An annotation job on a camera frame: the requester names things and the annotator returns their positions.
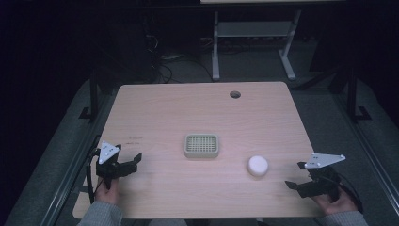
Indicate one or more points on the person's left hand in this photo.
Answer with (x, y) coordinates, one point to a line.
(108, 195)

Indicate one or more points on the grey metal floor rail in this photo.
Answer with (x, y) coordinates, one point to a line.
(370, 150)
(67, 179)

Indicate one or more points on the round white soap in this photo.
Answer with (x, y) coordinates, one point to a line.
(258, 165)

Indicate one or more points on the white metal desk frame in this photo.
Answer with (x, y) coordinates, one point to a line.
(254, 29)

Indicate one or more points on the person's right hand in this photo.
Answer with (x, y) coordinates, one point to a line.
(340, 205)

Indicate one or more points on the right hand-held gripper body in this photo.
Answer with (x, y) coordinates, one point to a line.
(321, 185)

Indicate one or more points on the beige slotted soap dish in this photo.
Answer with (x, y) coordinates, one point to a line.
(201, 146)

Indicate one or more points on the black metal stand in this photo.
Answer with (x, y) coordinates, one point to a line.
(93, 97)
(353, 97)

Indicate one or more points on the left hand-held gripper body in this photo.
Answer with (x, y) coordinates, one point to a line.
(108, 169)

